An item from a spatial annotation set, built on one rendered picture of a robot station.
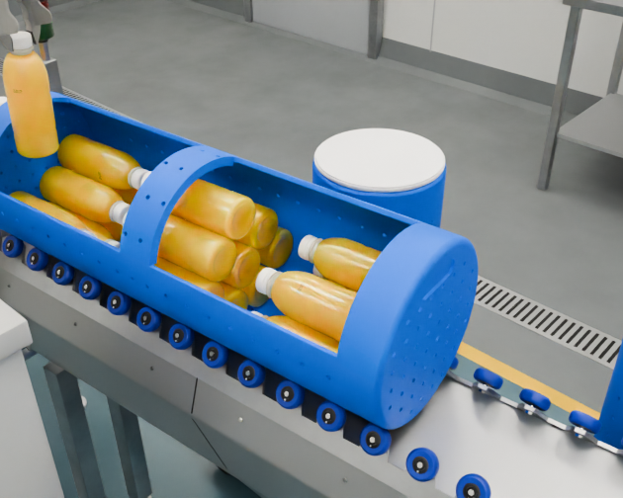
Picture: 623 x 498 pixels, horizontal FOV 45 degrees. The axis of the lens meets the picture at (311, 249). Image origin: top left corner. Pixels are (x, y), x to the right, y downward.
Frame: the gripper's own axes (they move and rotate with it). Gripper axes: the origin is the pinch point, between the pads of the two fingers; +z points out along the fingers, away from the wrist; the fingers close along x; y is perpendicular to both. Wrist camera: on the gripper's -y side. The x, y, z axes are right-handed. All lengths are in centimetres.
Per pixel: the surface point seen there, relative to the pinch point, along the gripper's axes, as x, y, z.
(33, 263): -6.2, -1.9, 41.4
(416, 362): 1, 75, 30
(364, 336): -7, 72, 22
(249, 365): -5, 50, 40
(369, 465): -6, 73, 46
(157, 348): -6, 31, 45
